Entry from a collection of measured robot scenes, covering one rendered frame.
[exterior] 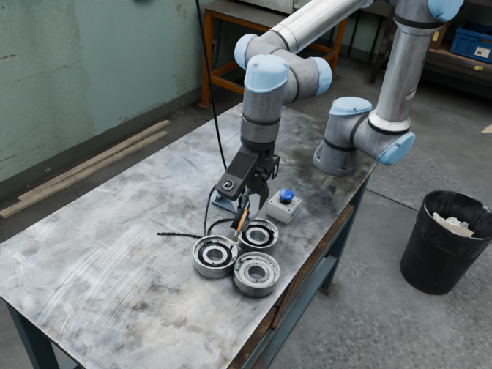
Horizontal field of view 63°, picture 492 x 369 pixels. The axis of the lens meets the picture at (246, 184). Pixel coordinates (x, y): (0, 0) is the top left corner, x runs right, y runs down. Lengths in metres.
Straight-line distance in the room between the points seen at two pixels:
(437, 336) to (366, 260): 0.48
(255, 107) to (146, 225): 0.48
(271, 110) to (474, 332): 1.69
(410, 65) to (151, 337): 0.85
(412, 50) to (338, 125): 0.32
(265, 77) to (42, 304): 0.64
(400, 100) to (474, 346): 1.33
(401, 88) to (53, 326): 0.96
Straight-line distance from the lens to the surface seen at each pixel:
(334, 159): 1.31
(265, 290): 0.90
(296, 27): 0.93
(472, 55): 4.23
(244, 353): 1.14
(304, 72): 0.79
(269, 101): 0.73
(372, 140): 1.20
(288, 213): 1.08
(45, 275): 1.01
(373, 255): 2.29
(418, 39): 1.07
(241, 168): 0.79
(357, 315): 2.00
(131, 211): 1.12
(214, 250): 0.98
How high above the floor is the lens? 1.54
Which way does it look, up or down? 37 degrees down
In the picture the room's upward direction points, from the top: 7 degrees clockwise
